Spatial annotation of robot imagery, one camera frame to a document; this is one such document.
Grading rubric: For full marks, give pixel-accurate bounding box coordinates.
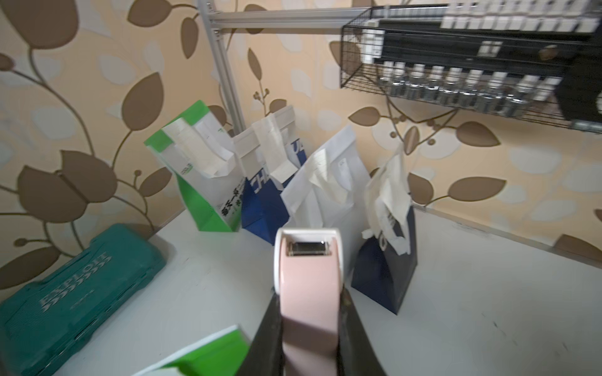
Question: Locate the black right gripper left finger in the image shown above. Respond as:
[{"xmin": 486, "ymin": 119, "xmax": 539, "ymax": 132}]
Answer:
[{"xmin": 235, "ymin": 293, "xmax": 285, "ymax": 376}]

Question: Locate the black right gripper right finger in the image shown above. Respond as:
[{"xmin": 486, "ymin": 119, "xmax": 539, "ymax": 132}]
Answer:
[{"xmin": 337, "ymin": 288, "xmax": 387, "ymax": 376}]

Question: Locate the small green paper bag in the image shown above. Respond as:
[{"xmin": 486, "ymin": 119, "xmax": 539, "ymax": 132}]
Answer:
[{"xmin": 136, "ymin": 325, "xmax": 250, "ymax": 376}]

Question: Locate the dark navy small bag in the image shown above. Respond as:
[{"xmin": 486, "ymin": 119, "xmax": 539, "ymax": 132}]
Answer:
[{"xmin": 351, "ymin": 208, "xmax": 418, "ymax": 314}]

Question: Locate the pink stapler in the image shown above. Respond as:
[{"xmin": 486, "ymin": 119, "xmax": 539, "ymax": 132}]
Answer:
[{"xmin": 274, "ymin": 228, "xmax": 344, "ymax": 375}]

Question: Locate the white paper bag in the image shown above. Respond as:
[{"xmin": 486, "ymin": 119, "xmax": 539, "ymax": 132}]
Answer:
[{"xmin": 281, "ymin": 125, "xmax": 370, "ymax": 280}]

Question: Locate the small blue paper bag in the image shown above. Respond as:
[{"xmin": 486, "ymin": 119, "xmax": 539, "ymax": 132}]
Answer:
[{"xmin": 234, "ymin": 106, "xmax": 307, "ymax": 244}]

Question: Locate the large green white bag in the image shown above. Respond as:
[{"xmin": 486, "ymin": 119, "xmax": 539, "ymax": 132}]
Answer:
[{"xmin": 144, "ymin": 100, "xmax": 246, "ymax": 232}]

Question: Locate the cream lined receipt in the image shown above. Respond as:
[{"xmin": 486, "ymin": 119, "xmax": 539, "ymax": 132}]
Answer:
[
  {"xmin": 264, "ymin": 114, "xmax": 298, "ymax": 184},
  {"xmin": 305, "ymin": 149, "xmax": 354, "ymax": 207},
  {"xmin": 163, "ymin": 118, "xmax": 235, "ymax": 179},
  {"xmin": 364, "ymin": 147, "xmax": 412, "ymax": 255}
]

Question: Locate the green plastic tool case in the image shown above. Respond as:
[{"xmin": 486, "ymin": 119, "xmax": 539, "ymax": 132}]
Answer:
[{"xmin": 1, "ymin": 224, "xmax": 166, "ymax": 375}]

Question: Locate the black socket set holder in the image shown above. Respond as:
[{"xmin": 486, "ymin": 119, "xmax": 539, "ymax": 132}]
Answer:
[{"xmin": 359, "ymin": 0, "xmax": 602, "ymax": 125}]

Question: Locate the black wire basket back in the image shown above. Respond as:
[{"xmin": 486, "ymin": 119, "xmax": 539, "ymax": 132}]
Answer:
[{"xmin": 339, "ymin": 3, "xmax": 602, "ymax": 135}]

